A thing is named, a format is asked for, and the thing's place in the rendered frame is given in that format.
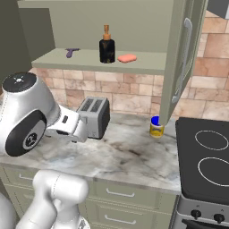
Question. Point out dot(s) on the olive green wall cabinet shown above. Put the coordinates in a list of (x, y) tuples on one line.
[(89, 23)]

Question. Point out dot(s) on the olive drawer front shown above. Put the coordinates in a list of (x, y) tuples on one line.
[(134, 216), (18, 198), (149, 193), (15, 176)]

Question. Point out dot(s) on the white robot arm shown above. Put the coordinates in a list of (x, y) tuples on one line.
[(27, 119)]

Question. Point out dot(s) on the pink bar soap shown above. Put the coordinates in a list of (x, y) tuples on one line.
[(127, 57)]

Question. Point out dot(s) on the black hob stove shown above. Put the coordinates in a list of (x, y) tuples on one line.
[(202, 167)]

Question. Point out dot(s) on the yellow jar blue lid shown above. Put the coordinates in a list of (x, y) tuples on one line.
[(156, 128)]

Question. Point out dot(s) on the black soap dispenser orange pump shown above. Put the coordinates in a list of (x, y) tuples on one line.
[(107, 50)]

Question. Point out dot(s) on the black stove knob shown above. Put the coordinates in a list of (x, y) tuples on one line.
[(196, 213), (219, 218)]

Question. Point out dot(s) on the silver black toaster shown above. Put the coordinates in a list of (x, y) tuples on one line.
[(100, 119)]

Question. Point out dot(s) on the grey range hood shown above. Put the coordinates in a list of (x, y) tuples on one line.
[(219, 7)]

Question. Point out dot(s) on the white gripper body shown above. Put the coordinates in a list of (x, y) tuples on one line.
[(81, 131)]

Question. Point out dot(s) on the purple brush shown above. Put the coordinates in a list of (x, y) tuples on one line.
[(70, 52)]

